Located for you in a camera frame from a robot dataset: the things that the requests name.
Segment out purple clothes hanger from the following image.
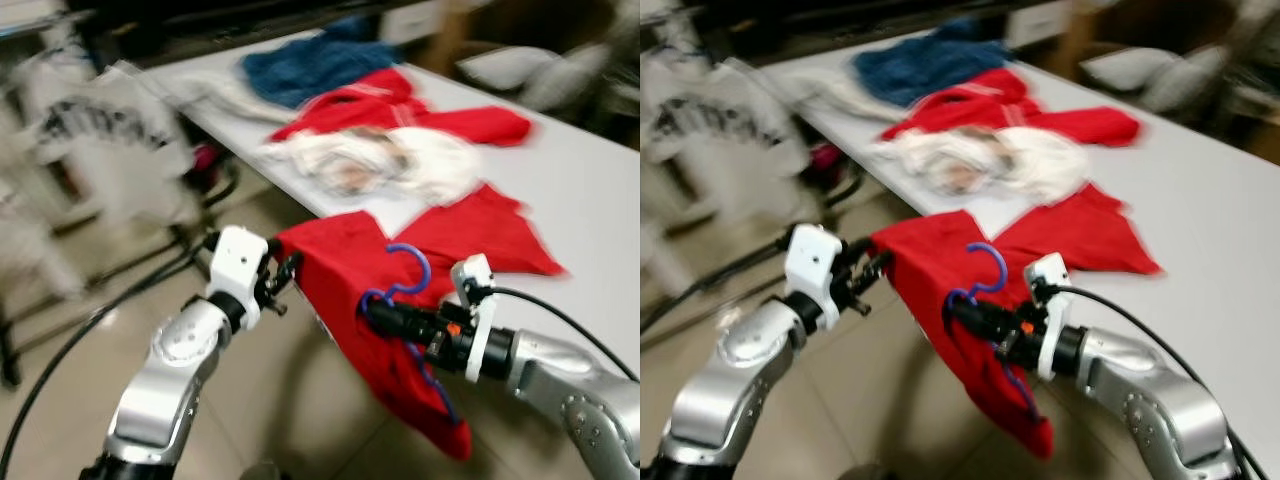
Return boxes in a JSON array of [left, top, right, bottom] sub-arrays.
[[945, 242, 1041, 416], [360, 243, 461, 426]]

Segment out red polo shirt white logo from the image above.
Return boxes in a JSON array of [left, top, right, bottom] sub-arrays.
[[870, 183, 1163, 459], [275, 183, 566, 461]]

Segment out white shirt plaid trim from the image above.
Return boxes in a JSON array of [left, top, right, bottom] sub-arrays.
[[260, 127, 486, 206], [870, 127, 1091, 206]]

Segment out white t-shirt black lettering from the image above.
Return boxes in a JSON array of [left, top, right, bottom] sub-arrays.
[[35, 65, 206, 226], [645, 70, 801, 221]]

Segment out cream white garment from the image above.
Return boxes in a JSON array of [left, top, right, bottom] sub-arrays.
[[120, 62, 301, 126], [770, 62, 901, 121]]

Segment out blue denim jacket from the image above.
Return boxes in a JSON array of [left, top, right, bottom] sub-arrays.
[[240, 18, 401, 109], [852, 18, 1011, 106]]

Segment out red shirt white stripes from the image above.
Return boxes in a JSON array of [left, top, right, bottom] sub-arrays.
[[270, 68, 533, 148], [880, 68, 1143, 148]]

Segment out large white table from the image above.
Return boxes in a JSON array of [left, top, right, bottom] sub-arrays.
[[740, 25, 1280, 480], [120, 25, 641, 471]]

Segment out narrow grey pillow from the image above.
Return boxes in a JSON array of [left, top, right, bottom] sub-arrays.
[[1140, 45, 1246, 116], [525, 45, 626, 113]]

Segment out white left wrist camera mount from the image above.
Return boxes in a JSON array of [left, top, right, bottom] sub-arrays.
[[205, 226, 271, 331], [785, 225, 846, 333]]

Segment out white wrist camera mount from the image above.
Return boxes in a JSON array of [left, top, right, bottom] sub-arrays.
[[450, 253, 501, 381], [205, 226, 271, 331], [785, 225, 846, 333], [1025, 253, 1076, 381]]

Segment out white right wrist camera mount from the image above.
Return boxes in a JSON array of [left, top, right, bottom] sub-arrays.
[[1025, 253, 1076, 381], [450, 253, 501, 381]]

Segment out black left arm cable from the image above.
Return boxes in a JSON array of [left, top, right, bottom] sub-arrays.
[[0, 245, 213, 476], [640, 235, 791, 336]]

